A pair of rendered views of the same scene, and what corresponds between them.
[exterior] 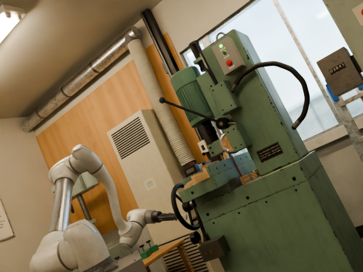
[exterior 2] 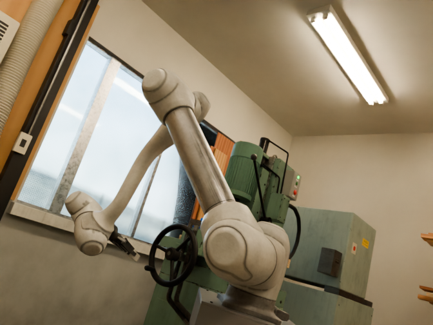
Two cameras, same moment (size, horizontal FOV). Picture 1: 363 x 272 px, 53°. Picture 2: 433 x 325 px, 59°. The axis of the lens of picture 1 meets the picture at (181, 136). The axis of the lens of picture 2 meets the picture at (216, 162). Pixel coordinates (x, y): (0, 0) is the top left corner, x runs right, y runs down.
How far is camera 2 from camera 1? 2.53 m
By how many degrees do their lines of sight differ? 75
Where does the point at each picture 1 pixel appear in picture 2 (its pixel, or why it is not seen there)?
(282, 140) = not seen: hidden behind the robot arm
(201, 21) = (131, 49)
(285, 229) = not seen: outside the picture
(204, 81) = (264, 177)
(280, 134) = not seen: hidden behind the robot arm
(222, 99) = (283, 210)
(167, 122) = (20, 73)
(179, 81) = (259, 157)
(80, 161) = (199, 117)
